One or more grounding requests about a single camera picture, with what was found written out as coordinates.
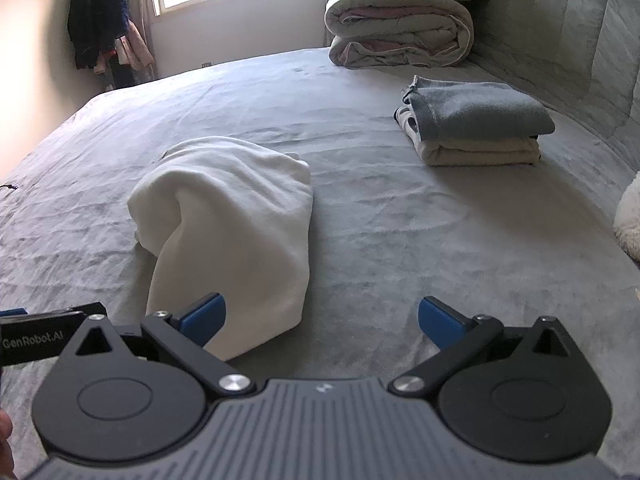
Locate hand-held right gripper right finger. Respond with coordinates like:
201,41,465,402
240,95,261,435
389,296,568,398

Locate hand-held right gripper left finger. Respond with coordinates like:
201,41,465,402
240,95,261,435
75,292,256,397

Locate white sweatshirt with yellow print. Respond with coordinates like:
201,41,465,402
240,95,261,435
126,136,315,362

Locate hanging dark clothes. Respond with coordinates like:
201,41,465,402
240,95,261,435
67,0,132,72

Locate person's left hand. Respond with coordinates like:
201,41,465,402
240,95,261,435
0,408,15,480

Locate bed with grey sheet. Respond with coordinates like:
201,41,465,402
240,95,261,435
0,45,640,480

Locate folded beige garment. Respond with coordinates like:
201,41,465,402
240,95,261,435
414,132,542,167

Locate white fluffy plush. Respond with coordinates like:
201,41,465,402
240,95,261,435
612,172,640,262

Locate folded grey garment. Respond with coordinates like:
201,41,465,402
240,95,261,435
402,75,557,144

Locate rolled grey pink comforter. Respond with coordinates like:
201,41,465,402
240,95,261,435
324,0,475,69

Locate grey quilted headboard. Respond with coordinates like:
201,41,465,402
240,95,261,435
467,0,640,188

